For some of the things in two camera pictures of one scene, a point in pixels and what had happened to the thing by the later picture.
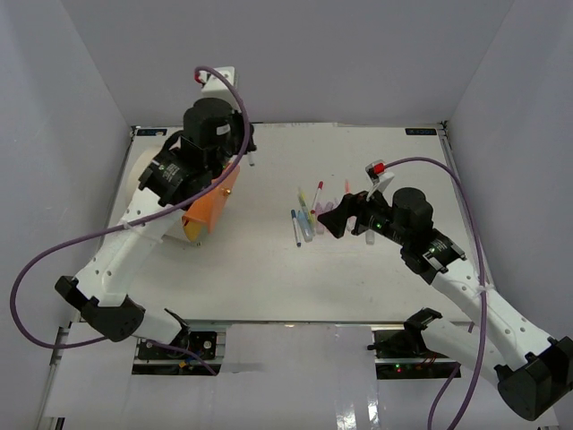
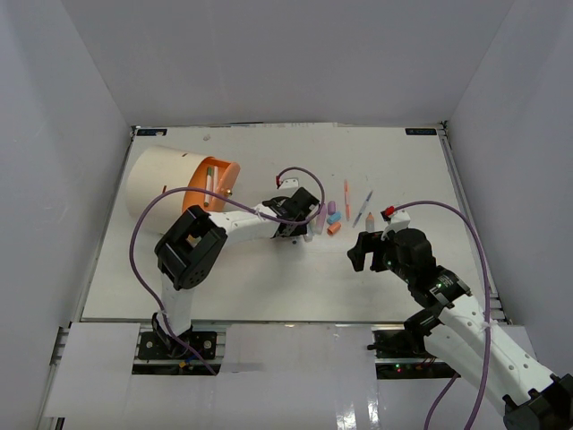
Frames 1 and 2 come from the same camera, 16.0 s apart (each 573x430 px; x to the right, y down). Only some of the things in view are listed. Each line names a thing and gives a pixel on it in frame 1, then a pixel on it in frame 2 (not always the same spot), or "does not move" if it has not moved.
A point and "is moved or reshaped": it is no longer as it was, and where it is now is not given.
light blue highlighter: [305, 227] does not move
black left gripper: [251, 141] -> [301, 229]
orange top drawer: [209, 206] does not move
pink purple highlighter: [320, 209] does not move
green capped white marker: [251, 159] is moved or reshaped
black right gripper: [350, 206] -> [369, 243]
